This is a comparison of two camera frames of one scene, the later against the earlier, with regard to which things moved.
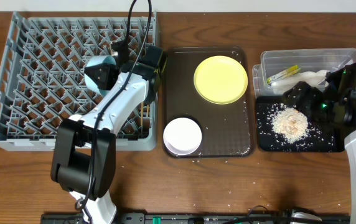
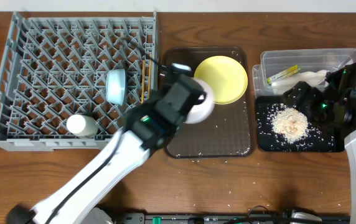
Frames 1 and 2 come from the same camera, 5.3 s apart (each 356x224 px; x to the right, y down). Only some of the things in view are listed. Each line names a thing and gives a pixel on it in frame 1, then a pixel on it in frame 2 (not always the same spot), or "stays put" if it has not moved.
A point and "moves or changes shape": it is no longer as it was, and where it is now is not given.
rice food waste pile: [289, 123] stays put
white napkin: [317, 78] stays put
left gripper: [109, 76] to [159, 97]
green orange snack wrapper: [289, 71] stays put
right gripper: [312, 94] stays put
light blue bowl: [96, 60] moves or changes shape
